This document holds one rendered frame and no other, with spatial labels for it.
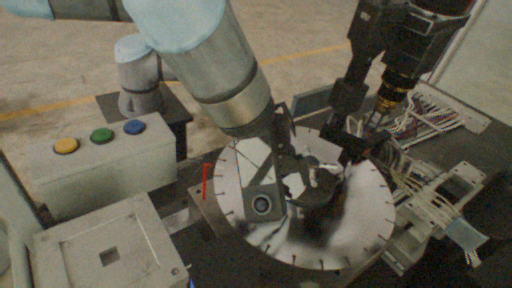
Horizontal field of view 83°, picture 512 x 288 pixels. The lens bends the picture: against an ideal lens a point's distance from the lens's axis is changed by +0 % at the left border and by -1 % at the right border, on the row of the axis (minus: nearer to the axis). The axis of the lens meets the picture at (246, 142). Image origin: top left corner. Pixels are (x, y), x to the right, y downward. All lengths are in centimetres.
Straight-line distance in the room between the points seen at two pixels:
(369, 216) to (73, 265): 47
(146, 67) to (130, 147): 31
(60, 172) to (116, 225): 17
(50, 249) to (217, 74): 40
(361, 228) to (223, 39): 39
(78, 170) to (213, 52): 47
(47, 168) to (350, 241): 56
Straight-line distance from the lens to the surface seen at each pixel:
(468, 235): 51
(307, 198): 51
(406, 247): 73
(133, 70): 91
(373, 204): 57
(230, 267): 21
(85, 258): 53
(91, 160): 66
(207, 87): 26
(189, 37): 24
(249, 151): 33
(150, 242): 51
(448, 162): 116
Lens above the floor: 135
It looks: 41 degrees down
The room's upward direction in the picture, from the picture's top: 9 degrees clockwise
